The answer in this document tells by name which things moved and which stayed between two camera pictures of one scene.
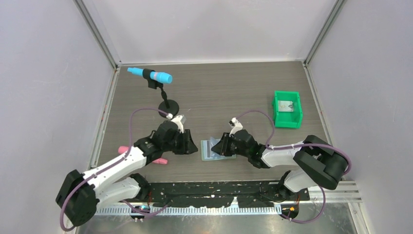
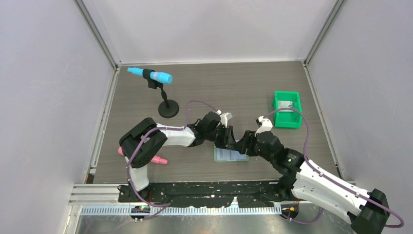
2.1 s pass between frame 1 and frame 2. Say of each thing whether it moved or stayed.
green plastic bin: stayed
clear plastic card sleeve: moved
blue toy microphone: stayed
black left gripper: moved
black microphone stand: stayed
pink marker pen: stayed
